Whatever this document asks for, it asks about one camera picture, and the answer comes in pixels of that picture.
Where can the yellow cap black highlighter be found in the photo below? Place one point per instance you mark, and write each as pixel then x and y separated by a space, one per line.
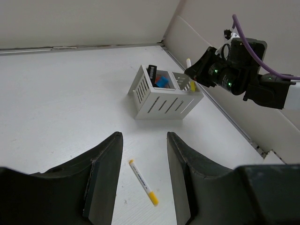
pixel 152 71

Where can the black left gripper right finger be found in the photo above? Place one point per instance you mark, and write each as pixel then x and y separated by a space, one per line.
pixel 207 193

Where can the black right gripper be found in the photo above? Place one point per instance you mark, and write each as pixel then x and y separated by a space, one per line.
pixel 234 69

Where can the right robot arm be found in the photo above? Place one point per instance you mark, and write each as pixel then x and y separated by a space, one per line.
pixel 274 93

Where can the blue cap black highlighter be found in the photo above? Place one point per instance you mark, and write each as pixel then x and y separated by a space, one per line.
pixel 162 82

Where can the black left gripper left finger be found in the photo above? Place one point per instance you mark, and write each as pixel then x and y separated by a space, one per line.
pixel 81 191

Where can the white pen holder box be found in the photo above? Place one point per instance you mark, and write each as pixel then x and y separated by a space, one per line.
pixel 173 102

